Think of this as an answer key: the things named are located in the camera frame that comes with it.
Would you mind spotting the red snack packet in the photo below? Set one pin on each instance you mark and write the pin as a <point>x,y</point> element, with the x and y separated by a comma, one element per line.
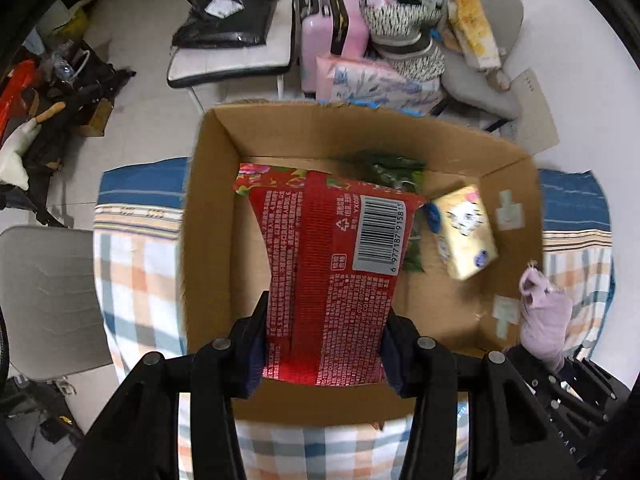
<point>335,249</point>

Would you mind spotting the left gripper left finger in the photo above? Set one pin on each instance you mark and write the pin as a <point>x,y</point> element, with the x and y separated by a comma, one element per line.
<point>136,434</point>

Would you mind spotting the grey chair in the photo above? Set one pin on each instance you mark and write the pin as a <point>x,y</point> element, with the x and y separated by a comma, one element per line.
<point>474,88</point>
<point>49,302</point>

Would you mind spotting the grey chair right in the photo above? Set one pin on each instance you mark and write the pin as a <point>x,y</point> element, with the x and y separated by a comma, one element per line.
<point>474,88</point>

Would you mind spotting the small cardboard box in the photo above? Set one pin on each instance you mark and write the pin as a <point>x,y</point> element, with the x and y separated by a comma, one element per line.
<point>96,125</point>

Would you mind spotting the white padded chair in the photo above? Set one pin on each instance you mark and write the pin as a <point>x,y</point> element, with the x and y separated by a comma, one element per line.
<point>189,68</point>

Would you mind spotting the white goose plush toy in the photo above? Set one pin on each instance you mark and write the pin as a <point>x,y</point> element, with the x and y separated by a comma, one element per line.
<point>12,170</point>

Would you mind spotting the pile of dark clutter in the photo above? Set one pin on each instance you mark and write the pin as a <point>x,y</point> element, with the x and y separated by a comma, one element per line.
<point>74,74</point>

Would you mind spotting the purple fluffy cloth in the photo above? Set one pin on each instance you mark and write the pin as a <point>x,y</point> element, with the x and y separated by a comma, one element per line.
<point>545,314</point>

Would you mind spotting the black plastic bag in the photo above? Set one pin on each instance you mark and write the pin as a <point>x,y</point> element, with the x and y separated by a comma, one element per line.
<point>225,24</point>

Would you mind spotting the floral tissue package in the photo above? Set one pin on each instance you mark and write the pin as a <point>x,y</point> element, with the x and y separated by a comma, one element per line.
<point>374,84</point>

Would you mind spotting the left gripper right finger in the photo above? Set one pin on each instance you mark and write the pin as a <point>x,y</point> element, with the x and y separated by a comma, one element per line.
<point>511,435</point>

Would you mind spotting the grey chair left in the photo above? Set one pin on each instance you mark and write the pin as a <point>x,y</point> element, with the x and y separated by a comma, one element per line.
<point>49,302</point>

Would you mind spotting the yellow tissue pack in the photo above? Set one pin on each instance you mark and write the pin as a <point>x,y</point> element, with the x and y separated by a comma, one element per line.
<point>464,238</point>

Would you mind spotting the yellow box on chair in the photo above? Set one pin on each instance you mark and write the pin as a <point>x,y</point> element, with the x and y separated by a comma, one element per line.
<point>474,34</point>

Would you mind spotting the zebra patterned bag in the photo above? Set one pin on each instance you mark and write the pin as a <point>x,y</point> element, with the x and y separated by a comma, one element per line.
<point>401,34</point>

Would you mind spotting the small round ball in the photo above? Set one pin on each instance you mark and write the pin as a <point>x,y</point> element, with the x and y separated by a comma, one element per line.
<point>501,80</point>

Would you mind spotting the red plastic bag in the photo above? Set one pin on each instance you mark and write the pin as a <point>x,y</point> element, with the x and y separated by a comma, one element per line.
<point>23,76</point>

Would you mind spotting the flat cardboard sheet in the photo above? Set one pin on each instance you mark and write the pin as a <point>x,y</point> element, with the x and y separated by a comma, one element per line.
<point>534,131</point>

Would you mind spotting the pink suitcase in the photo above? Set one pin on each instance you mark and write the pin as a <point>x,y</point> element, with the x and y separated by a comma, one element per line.
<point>329,27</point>

